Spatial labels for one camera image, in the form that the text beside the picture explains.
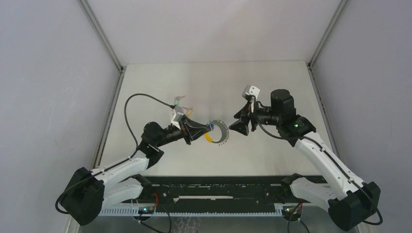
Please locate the right circuit board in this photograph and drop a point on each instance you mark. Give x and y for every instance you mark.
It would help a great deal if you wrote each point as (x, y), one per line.
(290, 211)

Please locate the left circuit board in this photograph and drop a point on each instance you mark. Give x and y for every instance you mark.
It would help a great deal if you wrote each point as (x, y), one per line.
(146, 210)

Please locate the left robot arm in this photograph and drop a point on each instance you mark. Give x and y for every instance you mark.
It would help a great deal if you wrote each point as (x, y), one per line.
(90, 191)

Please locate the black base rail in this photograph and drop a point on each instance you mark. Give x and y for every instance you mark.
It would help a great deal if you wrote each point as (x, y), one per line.
(215, 193)

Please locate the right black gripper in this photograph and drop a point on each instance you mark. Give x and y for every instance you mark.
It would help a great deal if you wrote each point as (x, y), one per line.
(247, 112)

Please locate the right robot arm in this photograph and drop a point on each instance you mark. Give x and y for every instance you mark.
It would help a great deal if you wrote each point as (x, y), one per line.
(347, 198)

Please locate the white cable duct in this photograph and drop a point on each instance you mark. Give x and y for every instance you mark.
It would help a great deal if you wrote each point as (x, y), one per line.
(274, 210)

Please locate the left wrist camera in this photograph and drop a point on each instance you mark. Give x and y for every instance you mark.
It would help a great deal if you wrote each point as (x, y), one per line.
(176, 115)

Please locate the green tag key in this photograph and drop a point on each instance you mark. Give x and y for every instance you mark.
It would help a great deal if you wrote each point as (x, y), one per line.
(177, 100)

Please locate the circuit board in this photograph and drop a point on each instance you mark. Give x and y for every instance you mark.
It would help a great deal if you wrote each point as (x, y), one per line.
(290, 211)
(146, 210)

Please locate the orange tag key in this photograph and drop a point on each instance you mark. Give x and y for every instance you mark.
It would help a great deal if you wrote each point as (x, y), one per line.
(188, 111)

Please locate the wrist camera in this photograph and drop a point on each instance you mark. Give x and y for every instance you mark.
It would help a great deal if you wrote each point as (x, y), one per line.
(176, 115)
(250, 90)

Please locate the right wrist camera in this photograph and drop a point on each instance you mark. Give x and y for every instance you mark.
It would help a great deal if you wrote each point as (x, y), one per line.
(250, 90)

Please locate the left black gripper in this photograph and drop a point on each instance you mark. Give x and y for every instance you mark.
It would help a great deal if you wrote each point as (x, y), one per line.
(192, 130)

